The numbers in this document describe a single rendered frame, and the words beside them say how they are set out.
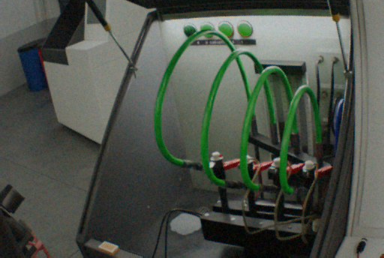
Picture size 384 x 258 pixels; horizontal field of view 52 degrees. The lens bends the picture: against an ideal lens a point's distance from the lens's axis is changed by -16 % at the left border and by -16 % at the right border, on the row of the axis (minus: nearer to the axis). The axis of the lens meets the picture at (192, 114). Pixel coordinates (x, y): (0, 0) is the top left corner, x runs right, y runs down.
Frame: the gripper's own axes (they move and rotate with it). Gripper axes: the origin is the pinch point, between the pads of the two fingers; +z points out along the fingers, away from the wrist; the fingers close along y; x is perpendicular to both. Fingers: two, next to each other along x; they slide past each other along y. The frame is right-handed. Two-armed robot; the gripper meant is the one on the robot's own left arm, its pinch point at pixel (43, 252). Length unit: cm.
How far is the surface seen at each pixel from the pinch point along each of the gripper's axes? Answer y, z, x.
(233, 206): -20, 24, -44
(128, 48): 240, 92, -149
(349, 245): -58, 25, -45
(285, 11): -24, -5, -87
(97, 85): 239, 94, -106
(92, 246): -1.0, 10.9, -11.0
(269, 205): -30, 24, -47
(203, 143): -32, -8, -43
